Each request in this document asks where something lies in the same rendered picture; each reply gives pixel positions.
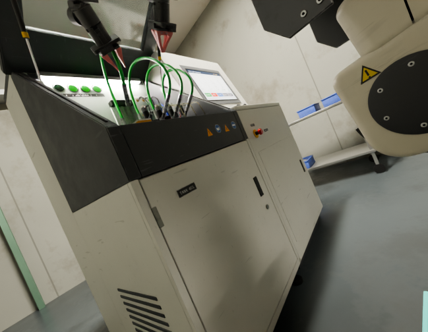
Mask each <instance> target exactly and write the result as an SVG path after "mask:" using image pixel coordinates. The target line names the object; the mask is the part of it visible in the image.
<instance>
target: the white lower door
mask: <svg viewBox="0 0 428 332"><path fill-rule="evenodd" d="M139 184H140V186H141V188H142V191H143V192H144V195H145V197H146V199H147V202H148V204H149V206H150V209H151V210H152V213H153V215H154V217H155V220H156V222H157V224H158V226H159V228H160V231H161V233H162V236H163V238H164V240H165V242H166V244H167V246H168V249H169V251H170V254H171V256H172V258H173V260H174V262H175V265H176V267H177V269H178V272H179V274H180V276H181V278H182V280H183V283H184V285H185V287H186V289H187V292H188V293H189V296H190V298H191V301H192V303H193V305H194V307H195V310H196V311H197V314H198V316H199V319H200V321H201V323H202V326H203V327H204V330H205V332H266V330H267V329H268V326H269V324H270V321H271V319H272V316H273V315H274V312H275V310H276V307H277V305H278V303H279V301H280V298H281V296H282V293H283V291H284V289H285V287H286V284H287V282H288V279H289V278H290V275H291V272H292V270H293V267H294V265H295V263H296V261H297V257H296V255H295V252H294V251H293V248H292V246H291V243H290V241H289V238H288V236H287V234H286V232H285V230H284V227H283V225H282V222H281V221H280V218H279V216H278V213H277V211H276V208H275V207H274V204H273V202H272V199H271V197H270V194H269V193H268V190H267V188H266V185H265V183H264V181H263V179H262V176H261V174H260V171H259V168H258V167H257V164H256V162H255V159H254V157H253V155H252V153H251V150H250V148H249V145H248V143H247V141H246V140H245V141H242V142H240V143H237V144H234V145H232V146H229V147H226V148H224V149H221V150H218V151H216V152H213V153H210V154H208V155H204V156H202V157H199V158H197V159H194V160H192V161H188V162H186V163H183V164H181V165H178V166H176V167H172V168H171V169H167V170H165V171H162V172H159V173H156V174H154V175H151V176H149V177H146V178H143V179H140V180H139Z"/></svg>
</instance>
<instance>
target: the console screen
mask: <svg viewBox="0 0 428 332"><path fill-rule="evenodd" d="M179 66H180V67H181V68H182V70H183V71H185V72H186V73H187V74H188V75H189V76H190V77H191V79H192V81H193V86H194V87H195V88H196V90H197V91H198V93H199V94H200V95H201V97H202V98H203V99H205V100H207V101H211V102H213V103H217V104H229V103H241V101H240V100H239V98H238V97H237V96H236V94H235V93H234V92H233V90H232V89H231V88H230V86H229V85H228V83H227V82H226V81H225V80H224V78H223V77H222V75H221V74H220V73H219V71H217V70H209V69H202V68H196V67H189V66H184V65H179Z"/></svg>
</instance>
